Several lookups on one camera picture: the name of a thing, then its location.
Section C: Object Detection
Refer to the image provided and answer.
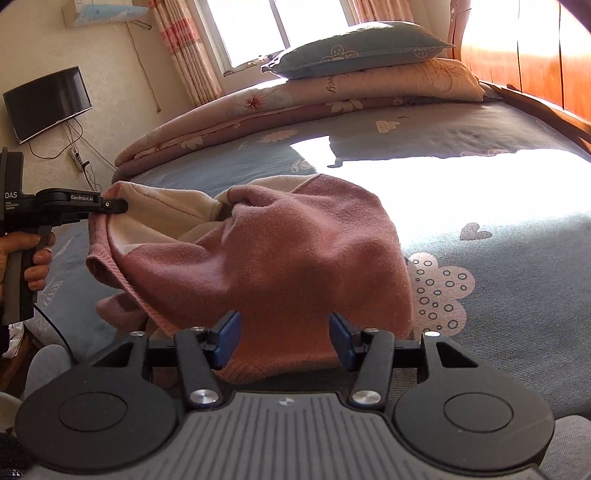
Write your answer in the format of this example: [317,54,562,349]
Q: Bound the air conditioner cord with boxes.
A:
[124,23,162,112]

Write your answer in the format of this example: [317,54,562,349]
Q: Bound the person's grey pants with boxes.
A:
[23,344,75,414]

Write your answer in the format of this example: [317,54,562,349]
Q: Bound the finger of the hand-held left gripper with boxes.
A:
[92,198,129,217]

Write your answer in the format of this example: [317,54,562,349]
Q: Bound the folded pink floral quilt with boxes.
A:
[113,85,416,169]

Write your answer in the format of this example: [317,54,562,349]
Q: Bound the pink striped curtain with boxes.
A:
[148,0,222,107]
[344,0,371,25]

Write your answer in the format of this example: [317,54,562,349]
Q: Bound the bed with blue floral sheet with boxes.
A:
[23,99,591,421]

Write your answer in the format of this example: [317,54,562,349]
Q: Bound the white air conditioner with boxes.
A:
[62,0,153,28]

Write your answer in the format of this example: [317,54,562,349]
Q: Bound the black television cable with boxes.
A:
[28,117,116,195]

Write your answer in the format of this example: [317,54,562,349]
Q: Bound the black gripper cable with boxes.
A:
[31,302,78,366]

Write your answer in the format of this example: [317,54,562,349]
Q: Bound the window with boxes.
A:
[194,0,358,77]

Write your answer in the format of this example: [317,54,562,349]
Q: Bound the blue floral pillow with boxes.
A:
[261,21,455,80]

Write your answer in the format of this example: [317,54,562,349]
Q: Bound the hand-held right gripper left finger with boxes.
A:
[90,311,243,411]

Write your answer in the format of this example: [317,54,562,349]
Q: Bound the wooden headboard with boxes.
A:
[450,0,591,153]

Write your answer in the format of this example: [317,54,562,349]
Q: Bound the person's left hand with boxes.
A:
[0,232,56,292]

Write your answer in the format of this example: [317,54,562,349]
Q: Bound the black wall television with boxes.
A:
[2,66,93,145]

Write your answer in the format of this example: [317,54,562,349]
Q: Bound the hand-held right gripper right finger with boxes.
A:
[329,311,481,411]

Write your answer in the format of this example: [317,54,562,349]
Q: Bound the pink and cream knit sweater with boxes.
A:
[85,174,415,385]

